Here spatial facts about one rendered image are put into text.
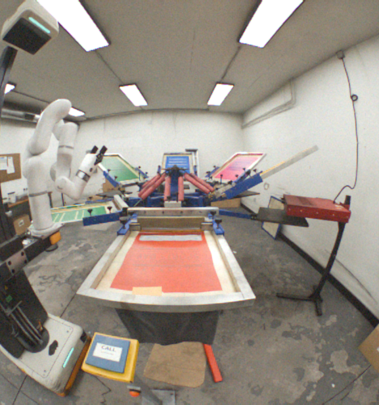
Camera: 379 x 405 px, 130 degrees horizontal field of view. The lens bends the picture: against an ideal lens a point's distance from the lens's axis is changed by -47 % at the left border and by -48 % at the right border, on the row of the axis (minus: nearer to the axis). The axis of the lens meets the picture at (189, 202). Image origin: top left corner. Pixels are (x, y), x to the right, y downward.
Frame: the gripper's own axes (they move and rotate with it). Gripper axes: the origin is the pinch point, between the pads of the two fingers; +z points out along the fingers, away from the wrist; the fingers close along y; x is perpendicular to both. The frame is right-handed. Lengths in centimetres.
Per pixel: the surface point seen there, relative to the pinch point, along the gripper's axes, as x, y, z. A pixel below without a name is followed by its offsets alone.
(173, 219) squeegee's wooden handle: 47, -30, -13
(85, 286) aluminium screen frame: 0, -34, -54
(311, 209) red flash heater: 81, -114, 31
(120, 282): 13, -39, -49
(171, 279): 22, -54, -39
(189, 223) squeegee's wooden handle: 52, -38, -11
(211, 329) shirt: 38, -74, -57
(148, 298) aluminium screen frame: 7, -55, -45
